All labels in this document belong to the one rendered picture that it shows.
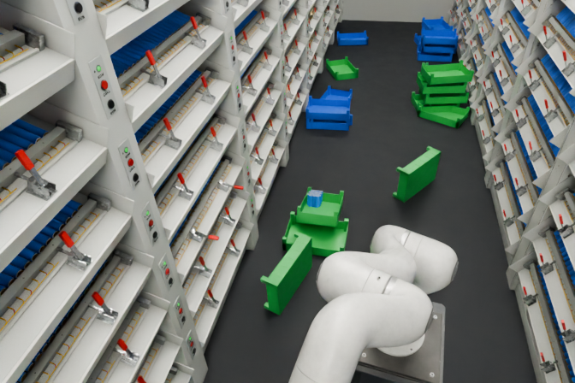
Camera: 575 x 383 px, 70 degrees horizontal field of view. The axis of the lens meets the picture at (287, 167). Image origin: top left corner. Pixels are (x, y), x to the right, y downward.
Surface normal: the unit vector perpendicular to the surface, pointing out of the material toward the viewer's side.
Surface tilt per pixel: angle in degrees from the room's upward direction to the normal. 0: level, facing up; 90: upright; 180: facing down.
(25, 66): 22
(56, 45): 90
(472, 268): 0
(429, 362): 1
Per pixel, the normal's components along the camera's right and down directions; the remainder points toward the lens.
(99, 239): 0.33, -0.69
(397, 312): 0.35, -0.11
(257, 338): -0.04, -0.79
